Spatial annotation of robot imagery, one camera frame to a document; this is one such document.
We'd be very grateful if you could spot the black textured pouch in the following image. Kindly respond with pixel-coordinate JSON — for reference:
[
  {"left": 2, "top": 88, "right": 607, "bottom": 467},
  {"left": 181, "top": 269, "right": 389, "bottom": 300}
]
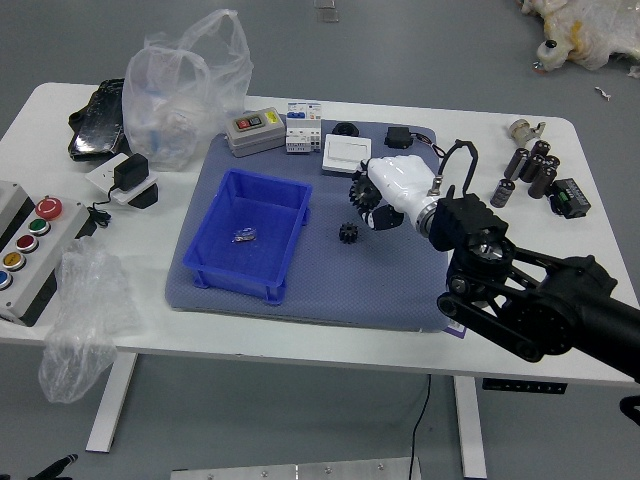
[{"left": 67, "top": 77, "right": 132, "bottom": 161}]

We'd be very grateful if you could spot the big black gear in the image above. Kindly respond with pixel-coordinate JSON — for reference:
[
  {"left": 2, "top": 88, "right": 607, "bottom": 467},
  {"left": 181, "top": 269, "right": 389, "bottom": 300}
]
[{"left": 348, "top": 171, "right": 386, "bottom": 211}]

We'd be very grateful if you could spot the black-white left robot hand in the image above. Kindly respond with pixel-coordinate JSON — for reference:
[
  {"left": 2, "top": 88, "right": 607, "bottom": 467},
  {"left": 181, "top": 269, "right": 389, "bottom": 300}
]
[{"left": 27, "top": 453, "right": 80, "bottom": 480}]

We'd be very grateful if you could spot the grey-white round connector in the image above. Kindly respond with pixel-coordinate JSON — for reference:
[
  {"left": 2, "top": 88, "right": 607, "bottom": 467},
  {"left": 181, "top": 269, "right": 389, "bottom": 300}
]
[{"left": 506, "top": 117, "right": 547, "bottom": 148}]

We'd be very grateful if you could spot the black power adapter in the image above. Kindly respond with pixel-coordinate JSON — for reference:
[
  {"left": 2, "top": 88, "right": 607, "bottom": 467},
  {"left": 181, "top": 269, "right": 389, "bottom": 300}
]
[{"left": 87, "top": 152, "right": 151, "bottom": 229}]

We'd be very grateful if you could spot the clear floor tape piece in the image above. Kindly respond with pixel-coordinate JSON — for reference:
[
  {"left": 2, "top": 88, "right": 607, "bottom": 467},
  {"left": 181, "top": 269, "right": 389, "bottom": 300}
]
[{"left": 313, "top": 0, "right": 342, "bottom": 24}]

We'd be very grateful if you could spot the white socket plate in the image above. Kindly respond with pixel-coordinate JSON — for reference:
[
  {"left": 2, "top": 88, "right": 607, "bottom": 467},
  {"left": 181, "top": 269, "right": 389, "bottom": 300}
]
[{"left": 84, "top": 153, "right": 162, "bottom": 211}]

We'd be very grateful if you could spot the black power cable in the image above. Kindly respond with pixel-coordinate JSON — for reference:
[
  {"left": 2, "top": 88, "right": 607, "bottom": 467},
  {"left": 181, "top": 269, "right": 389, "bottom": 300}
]
[{"left": 408, "top": 373, "right": 433, "bottom": 480}]

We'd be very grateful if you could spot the crumpled clear plastic bag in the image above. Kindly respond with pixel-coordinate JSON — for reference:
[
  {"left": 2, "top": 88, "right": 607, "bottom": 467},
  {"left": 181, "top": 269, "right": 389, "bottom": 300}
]
[{"left": 38, "top": 236, "right": 140, "bottom": 406}]

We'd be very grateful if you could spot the black-green terminal module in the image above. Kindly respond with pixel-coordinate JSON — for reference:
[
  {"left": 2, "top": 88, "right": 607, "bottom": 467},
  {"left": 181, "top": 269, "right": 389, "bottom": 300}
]
[{"left": 548, "top": 176, "right": 593, "bottom": 221}]

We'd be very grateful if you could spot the small black wired module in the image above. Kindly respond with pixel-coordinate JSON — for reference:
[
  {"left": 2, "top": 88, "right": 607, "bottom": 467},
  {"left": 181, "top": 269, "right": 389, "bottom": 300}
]
[{"left": 383, "top": 126, "right": 447, "bottom": 157}]

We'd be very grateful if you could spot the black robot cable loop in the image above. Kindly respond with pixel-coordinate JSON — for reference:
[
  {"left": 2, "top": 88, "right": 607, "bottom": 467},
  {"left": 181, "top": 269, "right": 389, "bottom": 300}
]
[{"left": 618, "top": 394, "right": 640, "bottom": 427}]

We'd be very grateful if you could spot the blue-grey padded mat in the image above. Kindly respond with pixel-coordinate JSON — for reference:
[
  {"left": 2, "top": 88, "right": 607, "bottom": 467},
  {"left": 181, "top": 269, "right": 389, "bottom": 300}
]
[{"left": 164, "top": 121, "right": 454, "bottom": 335}]

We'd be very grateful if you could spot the silver metal plate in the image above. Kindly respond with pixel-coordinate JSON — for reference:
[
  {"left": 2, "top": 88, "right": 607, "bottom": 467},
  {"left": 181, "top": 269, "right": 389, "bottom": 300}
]
[{"left": 169, "top": 455, "right": 423, "bottom": 480}]

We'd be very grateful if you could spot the white wall switch panel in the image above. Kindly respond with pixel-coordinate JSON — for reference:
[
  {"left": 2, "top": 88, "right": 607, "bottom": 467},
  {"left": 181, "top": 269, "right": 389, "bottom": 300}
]
[{"left": 320, "top": 133, "right": 374, "bottom": 177}]

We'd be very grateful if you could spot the grey two-button switch box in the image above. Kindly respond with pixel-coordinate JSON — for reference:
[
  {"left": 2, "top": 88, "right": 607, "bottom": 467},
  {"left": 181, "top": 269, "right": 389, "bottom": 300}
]
[{"left": 223, "top": 107, "right": 287, "bottom": 159}]

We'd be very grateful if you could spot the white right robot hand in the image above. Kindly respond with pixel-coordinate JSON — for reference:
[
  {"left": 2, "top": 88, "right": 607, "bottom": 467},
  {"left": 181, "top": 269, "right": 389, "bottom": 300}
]
[{"left": 349, "top": 154, "right": 441, "bottom": 233}]

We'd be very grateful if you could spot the grey multi-button control box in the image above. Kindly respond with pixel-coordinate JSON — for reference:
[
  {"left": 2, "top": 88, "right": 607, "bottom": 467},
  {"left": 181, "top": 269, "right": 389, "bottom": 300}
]
[{"left": 0, "top": 179, "right": 92, "bottom": 329}]

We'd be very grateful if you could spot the small black gear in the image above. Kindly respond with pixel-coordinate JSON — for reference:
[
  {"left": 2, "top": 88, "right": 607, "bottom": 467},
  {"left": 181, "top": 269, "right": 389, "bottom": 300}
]
[{"left": 338, "top": 221, "right": 363, "bottom": 247}]

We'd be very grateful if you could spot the plastic-wrapped plush toy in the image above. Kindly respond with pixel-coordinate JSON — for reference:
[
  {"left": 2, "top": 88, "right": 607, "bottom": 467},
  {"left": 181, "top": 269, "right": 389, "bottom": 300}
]
[{"left": 517, "top": 0, "right": 640, "bottom": 77}]

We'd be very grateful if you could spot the white table leg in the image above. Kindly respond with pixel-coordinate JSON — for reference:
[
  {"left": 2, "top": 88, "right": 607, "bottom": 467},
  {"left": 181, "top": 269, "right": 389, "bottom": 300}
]
[
  {"left": 85, "top": 351, "right": 138, "bottom": 454},
  {"left": 453, "top": 375, "right": 489, "bottom": 479}
]

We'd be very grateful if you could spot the black table control panel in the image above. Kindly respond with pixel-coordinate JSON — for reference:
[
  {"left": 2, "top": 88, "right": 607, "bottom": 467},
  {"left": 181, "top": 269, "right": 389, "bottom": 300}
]
[{"left": 481, "top": 378, "right": 569, "bottom": 394}]

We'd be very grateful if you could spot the blue plastic box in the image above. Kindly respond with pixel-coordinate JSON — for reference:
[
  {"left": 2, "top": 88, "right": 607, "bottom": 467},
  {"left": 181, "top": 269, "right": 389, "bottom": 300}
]
[{"left": 182, "top": 168, "right": 314, "bottom": 306}]

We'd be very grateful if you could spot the white circuit breaker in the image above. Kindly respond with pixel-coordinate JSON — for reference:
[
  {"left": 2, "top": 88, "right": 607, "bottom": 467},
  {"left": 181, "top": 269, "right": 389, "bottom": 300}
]
[{"left": 284, "top": 101, "right": 324, "bottom": 157}]

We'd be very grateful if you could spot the large clear plastic bag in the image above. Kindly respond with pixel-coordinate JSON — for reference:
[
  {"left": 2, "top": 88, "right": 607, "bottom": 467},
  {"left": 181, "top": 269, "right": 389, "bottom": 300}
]
[{"left": 122, "top": 8, "right": 254, "bottom": 172}]

